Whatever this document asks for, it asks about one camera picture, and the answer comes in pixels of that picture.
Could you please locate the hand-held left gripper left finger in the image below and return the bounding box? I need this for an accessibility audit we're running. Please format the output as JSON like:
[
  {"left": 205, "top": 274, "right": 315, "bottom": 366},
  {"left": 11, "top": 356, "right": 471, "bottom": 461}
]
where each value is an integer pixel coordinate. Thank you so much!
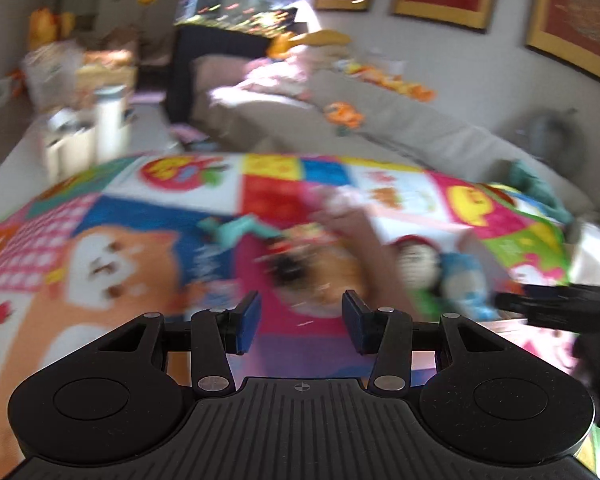
[{"left": 97, "top": 291, "right": 261, "bottom": 397}]

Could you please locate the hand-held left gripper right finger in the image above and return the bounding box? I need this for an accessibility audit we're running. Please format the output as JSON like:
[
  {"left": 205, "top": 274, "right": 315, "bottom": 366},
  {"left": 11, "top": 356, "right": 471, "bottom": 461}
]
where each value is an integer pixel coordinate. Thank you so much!
[{"left": 342, "top": 290, "right": 506, "bottom": 395}]

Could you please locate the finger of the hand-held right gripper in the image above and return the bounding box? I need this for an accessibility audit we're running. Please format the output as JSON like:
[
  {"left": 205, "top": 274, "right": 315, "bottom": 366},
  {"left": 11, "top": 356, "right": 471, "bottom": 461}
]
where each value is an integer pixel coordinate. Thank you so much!
[{"left": 495, "top": 284, "right": 600, "bottom": 333}]

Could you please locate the light blue toy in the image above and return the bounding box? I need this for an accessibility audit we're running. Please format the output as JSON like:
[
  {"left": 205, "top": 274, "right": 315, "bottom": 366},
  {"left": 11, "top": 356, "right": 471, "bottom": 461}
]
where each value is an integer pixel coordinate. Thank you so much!
[{"left": 427, "top": 251, "right": 502, "bottom": 322}]

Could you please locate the red hat doll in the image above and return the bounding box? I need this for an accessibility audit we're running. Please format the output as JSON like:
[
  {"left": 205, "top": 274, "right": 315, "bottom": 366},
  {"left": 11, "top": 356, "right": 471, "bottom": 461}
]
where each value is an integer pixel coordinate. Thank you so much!
[{"left": 392, "top": 234, "right": 448, "bottom": 292}]

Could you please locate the teal toy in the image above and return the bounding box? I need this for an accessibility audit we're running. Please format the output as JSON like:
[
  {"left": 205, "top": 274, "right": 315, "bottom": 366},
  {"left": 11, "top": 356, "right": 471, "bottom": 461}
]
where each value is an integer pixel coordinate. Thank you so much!
[{"left": 195, "top": 214, "right": 287, "bottom": 248}]

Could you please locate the pink white plush toy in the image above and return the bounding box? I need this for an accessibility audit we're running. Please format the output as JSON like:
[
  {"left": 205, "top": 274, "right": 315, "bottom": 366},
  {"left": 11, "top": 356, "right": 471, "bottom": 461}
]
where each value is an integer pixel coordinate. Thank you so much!
[{"left": 304, "top": 184, "right": 363, "bottom": 222}]

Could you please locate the teal cloth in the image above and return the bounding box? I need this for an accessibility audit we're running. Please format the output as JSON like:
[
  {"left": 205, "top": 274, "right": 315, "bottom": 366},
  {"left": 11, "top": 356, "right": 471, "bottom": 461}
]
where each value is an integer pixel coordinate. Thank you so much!
[{"left": 507, "top": 159, "right": 577, "bottom": 223}]

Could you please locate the colourful cartoon play mat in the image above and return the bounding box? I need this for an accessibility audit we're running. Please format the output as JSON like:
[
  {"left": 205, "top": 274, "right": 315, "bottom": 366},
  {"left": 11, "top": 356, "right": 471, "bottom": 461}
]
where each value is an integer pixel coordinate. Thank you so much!
[{"left": 0, "top": 152, "right": 600, "bottom": 480}]

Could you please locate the grey fabric sofa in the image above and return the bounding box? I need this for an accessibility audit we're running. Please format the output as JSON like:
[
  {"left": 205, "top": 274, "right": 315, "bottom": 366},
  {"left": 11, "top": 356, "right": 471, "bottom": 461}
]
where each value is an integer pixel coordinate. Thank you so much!
[{"left": 190, "top": 0, "right": 600, "bottom": 223}]

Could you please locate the orange fish plush toy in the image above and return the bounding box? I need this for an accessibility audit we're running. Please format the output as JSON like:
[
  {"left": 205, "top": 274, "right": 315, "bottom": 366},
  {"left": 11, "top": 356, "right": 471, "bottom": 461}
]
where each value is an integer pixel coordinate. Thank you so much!
[{"left": 324, "top": 101, "right": 367, "bottom": 135}]

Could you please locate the white insulated bottle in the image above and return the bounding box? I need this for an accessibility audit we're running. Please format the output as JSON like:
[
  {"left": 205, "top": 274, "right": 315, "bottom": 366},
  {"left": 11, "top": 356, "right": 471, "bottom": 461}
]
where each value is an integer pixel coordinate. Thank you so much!
[{"left": 93, "top": 85, "right": 132, "bottom": 165}]

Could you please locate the pink crumpled blanket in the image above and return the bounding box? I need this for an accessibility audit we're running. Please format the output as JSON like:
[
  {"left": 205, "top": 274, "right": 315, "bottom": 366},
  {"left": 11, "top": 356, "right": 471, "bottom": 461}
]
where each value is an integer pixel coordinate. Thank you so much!
[{"left": 237, "top": 44, "right": 323, "bottom": 107}]

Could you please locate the white jug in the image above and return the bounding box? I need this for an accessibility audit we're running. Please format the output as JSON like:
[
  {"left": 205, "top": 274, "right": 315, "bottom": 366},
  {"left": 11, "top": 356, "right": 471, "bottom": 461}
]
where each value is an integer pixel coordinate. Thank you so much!
[{"left": 41, "top": 110, "right": 100, "bottom": 182}]

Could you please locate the black fish tank cabinet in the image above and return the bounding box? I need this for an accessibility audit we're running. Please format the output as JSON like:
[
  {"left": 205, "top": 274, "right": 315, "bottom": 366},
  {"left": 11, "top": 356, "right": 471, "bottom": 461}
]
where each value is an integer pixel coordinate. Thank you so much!
[{"left": 164, "top": 25, "right": 283, "bottom": 125}]

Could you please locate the orange sitting plush toy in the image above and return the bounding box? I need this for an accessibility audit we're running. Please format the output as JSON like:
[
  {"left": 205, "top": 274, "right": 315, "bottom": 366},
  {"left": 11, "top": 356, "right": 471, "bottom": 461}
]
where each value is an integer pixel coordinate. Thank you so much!
[{"left": 266, "top": 32, "right": 302, "bottom": 60}]

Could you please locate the open cardboard box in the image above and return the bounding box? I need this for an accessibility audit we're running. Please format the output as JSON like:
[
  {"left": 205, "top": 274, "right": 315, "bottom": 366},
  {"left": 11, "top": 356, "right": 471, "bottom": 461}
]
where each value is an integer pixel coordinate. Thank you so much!
[{"left": 76, "top": 49, "right": 140, "bottom": 95}]

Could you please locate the yellow banana pillow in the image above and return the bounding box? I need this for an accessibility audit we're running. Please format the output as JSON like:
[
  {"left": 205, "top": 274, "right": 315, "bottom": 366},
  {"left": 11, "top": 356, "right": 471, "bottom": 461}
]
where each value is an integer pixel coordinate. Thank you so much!
[{"left": 289, "top": 29, "right": 352, "bottom": 48}]

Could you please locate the glass fish tank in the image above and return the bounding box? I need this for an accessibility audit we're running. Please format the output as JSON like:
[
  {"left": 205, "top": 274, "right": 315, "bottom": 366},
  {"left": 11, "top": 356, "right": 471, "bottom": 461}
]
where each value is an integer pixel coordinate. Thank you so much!
[{"left": 174, "top": 0, "right": 301, "bottom": 37}]

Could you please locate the clear plastic bag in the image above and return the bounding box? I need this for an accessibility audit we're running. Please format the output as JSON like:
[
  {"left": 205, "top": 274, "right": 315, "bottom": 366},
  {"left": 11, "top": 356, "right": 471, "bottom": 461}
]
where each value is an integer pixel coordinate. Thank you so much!
[{"left": 21, "top": 42, "right": 83, "bottom": 113}]

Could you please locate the yellow plush toy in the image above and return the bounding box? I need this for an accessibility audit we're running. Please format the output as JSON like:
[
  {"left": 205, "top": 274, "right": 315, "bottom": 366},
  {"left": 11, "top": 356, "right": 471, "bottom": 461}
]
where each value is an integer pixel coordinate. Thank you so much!
[{"left": 27, "top": 7, "right": 77, "bottom": 45}]

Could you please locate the large red framed wall picture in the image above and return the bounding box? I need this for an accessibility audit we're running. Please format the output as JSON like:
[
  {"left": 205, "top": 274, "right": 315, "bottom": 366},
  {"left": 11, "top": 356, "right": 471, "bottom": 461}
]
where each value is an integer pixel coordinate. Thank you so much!
[{"left": 526, "top": 0, "right": 600, "bottom": 87}]

